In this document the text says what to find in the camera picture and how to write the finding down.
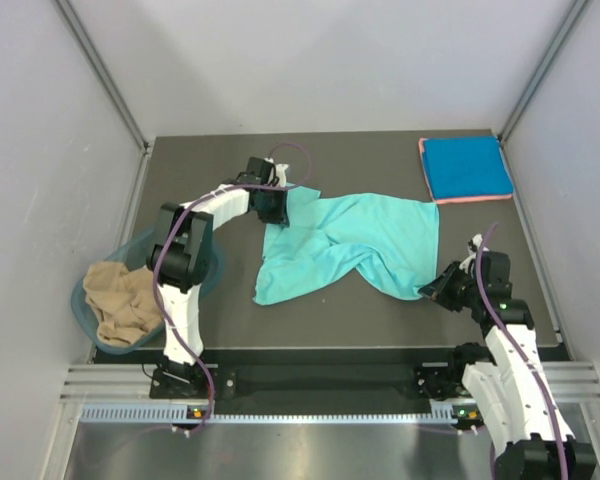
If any teal green t shirt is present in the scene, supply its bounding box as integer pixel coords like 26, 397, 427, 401
254, 187, 440, 306

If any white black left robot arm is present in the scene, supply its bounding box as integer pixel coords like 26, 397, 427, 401
147, 157, 290, 397

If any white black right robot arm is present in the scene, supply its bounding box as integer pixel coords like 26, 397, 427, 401
415, 241, 597, 479

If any folded pink t shirt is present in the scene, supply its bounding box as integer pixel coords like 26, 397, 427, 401
418, 136, 514, 206

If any crumpled beige t shirt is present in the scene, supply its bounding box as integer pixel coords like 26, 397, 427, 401
83, 261, 164, 348

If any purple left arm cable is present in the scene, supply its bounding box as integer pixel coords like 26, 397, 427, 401
149, 142, 312, 434

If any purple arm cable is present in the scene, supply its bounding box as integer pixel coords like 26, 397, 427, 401
149, 142, 312, 434
459, 222, 571, 480

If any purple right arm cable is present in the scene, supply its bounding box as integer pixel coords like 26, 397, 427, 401
459, 222, 571, 480

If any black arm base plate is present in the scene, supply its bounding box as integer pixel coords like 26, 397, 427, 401
149, 364, 469, 400

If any grey slotted cable duct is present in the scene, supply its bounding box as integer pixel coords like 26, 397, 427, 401
80, 403, 481, 425

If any aluminium frame rail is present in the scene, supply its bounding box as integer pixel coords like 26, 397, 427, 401
60, 362, 600, 403

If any left aluminium corner post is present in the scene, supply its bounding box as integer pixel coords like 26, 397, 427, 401
51, 0, 149, 151

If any aluminium corner post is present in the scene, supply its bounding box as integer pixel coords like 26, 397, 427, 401
51, 0, 149, 151
497, 0, 592, 145

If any right aluminium corner post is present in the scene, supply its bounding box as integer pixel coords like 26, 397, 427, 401
497, 0, 592, 145

